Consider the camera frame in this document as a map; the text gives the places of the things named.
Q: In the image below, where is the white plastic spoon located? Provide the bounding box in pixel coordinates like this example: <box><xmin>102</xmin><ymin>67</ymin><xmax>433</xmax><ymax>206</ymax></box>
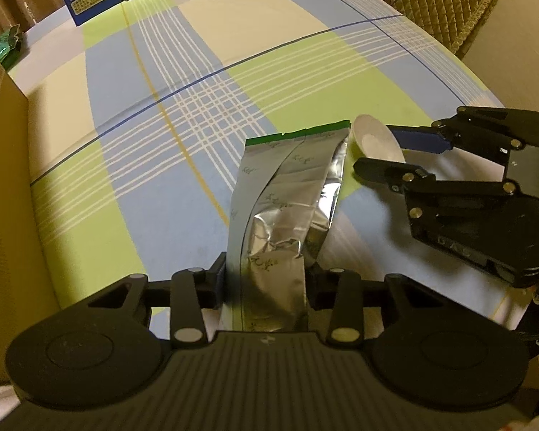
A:
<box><xmin>349</xmin><ymin>114</ymin><xmax>406</xmax><ymax>165</ymax></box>

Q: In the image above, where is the brown cardboard box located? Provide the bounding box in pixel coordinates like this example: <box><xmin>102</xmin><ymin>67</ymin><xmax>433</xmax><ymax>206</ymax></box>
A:
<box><xmin>0</xmin><ymin>37</ymin><xmax>62</xmax><ymax>388</ymax></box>

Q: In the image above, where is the plaid cloth-covered desktop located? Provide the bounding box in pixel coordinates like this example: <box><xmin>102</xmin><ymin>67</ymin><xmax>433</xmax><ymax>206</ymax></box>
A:
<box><xmin>4</xmin><ymin>0</ymin><xmax>524</xmax><ymax>353</ymax></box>

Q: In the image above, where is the green snack packet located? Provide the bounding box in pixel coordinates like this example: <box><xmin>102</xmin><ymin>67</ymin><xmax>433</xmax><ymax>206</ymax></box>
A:
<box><xmin>0</xmin><ymin>24</ymin><xmax>24</xmax><ymax>71</ymax></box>

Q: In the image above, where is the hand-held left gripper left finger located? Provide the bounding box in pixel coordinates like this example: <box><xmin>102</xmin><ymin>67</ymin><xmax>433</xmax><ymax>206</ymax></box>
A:
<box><xmin>87</xmin><ymin>252</ymin><xmax>228</xmax><ymax>348</ymax></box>

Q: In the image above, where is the silver foil bag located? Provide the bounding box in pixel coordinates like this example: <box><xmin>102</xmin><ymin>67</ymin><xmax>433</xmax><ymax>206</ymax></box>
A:
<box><xmin>224</xmin><ymin>119</ymin><xmax>352</xmax><ymax>334</ymax></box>

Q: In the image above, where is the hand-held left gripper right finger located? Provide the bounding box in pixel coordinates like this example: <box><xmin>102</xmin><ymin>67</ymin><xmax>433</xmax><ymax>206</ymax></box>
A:
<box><xmin>305</xmin><ymin>265</ymin><xmax>446</xmax><ymax>348</ymax></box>

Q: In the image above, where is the chair with quilted cover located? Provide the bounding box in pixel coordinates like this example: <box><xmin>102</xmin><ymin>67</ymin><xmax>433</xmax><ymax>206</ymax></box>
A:
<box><xmin>356</xmin><ymin>0</ymin><xmax>516</xmax><ymax>55</ymax></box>

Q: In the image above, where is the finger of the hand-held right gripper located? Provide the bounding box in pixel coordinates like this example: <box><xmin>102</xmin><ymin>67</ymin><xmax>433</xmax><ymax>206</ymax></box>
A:
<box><xmin>385</xmin><ymin>107</ymin><xmax>539</xmax><ymax>157</ymax></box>
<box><xmin>353</xmin><ymin>157</ymin><xmax>520</xmax><ymax>195</ymax></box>

